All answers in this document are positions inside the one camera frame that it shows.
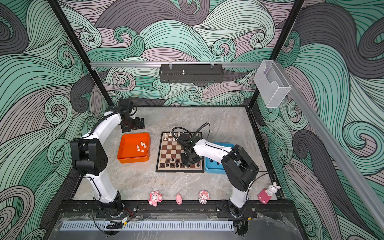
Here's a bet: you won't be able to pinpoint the black wall tray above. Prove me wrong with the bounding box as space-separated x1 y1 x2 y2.
159 65 224 84

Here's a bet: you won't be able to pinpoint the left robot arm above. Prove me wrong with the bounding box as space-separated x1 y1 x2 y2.
70 99 145 215

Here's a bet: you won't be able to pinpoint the aluminium rail right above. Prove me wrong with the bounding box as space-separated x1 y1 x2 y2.
277 64 384 230

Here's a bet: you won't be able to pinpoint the clear plastic wall holder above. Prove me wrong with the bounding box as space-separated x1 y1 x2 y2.
254 60 292 109

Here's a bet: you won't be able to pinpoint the white pieces on board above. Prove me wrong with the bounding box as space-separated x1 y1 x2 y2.
163 132 176 142

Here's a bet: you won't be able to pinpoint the aluminium rail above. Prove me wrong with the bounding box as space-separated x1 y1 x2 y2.
277 64 384 230
90 61 261 69

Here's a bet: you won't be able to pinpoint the black pieces on board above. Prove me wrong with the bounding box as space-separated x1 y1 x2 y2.
158 159 203 170

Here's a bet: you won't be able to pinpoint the blue tray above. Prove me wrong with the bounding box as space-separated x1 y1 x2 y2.
205 143 235 175

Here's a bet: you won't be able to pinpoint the pink plush figure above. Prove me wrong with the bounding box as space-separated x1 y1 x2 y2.
149 191 163 207

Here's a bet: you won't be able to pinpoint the small pink pig figure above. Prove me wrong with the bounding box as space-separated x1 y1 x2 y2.
176 194 183 205

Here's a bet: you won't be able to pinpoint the white slotted cable duct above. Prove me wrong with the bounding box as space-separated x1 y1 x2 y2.
59 221 234 232

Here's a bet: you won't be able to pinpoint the pink hooded doll figure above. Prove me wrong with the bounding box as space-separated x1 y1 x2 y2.
199 190 210 205

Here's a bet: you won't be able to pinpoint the aluminium rail back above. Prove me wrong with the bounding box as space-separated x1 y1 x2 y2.
90 61 261 69

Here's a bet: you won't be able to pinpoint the orange tray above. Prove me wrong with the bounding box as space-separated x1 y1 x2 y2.
117 133 151 164

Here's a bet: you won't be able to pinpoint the white rabbit pink figure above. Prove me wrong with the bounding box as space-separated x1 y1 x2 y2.
258 182 281 205

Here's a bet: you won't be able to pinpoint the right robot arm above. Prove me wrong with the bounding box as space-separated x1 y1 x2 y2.
171 123 260 211

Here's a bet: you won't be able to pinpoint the chess board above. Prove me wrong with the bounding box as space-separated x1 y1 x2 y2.
156 132 205 173

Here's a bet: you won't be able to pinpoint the white pieces in tray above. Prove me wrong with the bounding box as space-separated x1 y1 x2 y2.
137 142 147 153

